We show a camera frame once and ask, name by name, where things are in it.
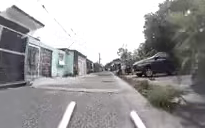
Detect row of houses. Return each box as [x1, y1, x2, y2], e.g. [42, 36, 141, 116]
[0, 4, 104, 90]

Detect dark blue car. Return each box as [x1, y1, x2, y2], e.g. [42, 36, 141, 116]
[132, 51, 176, 78]

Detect weedy grass strip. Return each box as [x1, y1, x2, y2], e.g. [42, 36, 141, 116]
[119, 75, 188, 112]

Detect utility pole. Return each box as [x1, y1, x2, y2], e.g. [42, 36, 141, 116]
[97, 52, 102, 66]

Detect large green trees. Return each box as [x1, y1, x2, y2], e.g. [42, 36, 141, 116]
[116, 0, 205, 96]

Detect robot's own part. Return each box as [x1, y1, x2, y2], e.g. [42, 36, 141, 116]
[57, 101, 77, 128]
[129, 110, 147, 128]

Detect grey concrete driveway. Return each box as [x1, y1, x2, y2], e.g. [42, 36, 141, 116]
[129, 73, 205, 128]

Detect overhead wires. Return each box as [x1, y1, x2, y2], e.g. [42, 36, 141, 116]
[36, 0, 88, 51]

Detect grey asphalt road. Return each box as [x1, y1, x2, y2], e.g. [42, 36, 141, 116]
[0, 70, 186, 128]

